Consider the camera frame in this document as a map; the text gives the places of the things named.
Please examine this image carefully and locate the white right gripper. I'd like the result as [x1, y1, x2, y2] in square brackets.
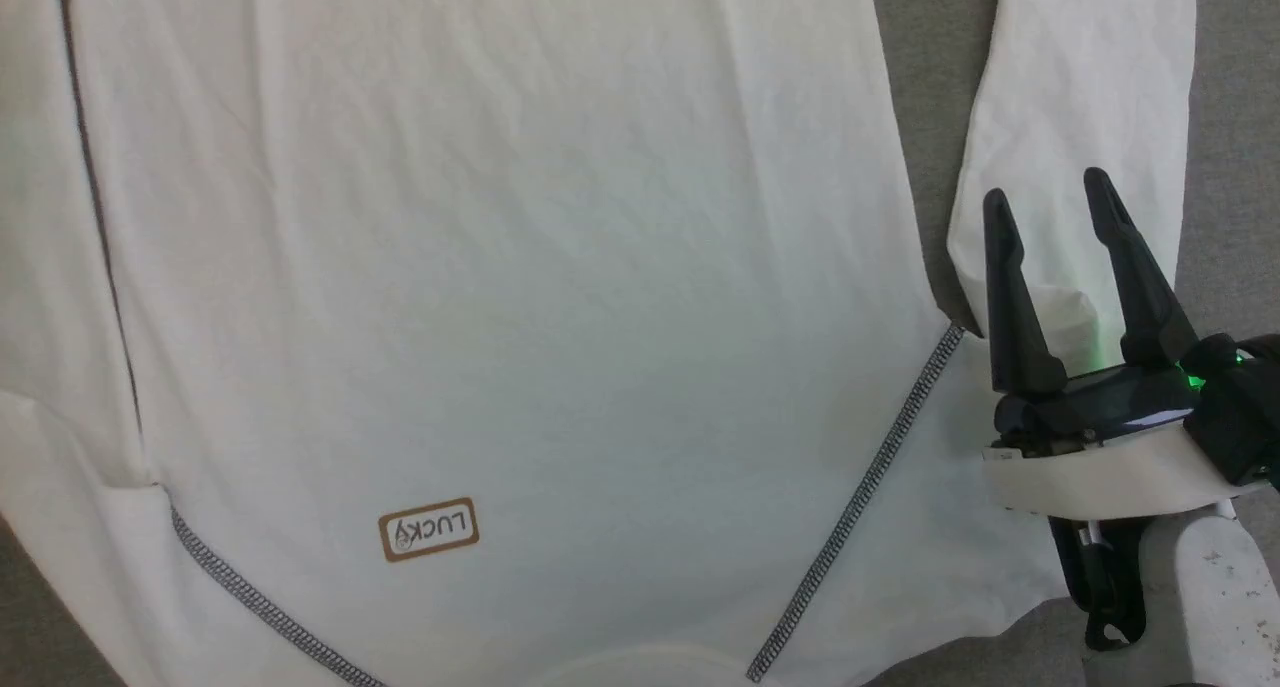
[982, 167, 1251, 524]

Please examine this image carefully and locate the white long-sleeve shirt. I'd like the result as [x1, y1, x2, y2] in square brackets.
[0, 0, 1199, 687]

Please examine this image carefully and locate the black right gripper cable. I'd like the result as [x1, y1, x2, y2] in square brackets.
[1048, 515, 1147, 654]

